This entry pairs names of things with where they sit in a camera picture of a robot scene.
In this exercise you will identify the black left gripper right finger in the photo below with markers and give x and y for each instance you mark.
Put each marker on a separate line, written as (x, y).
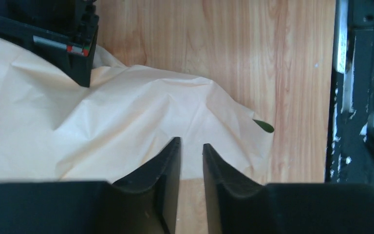
(235, 204)

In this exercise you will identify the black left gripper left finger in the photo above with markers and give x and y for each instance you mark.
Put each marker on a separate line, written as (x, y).
(143, 202)

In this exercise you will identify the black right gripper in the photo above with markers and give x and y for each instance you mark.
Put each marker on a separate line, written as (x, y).
(63, 32)

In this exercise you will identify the green and tan wrapping paper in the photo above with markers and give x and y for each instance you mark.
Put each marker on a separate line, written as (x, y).
(51, 128)

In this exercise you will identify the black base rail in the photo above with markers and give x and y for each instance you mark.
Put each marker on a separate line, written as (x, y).
(350, 148)

